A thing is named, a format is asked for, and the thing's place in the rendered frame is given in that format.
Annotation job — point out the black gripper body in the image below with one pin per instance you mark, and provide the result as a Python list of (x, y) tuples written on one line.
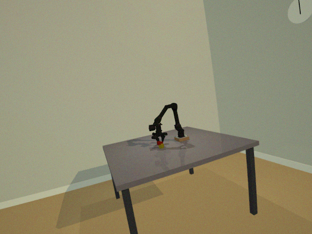
[(159, 133)]

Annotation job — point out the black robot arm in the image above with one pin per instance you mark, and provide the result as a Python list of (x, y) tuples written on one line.
[(157, 125)]

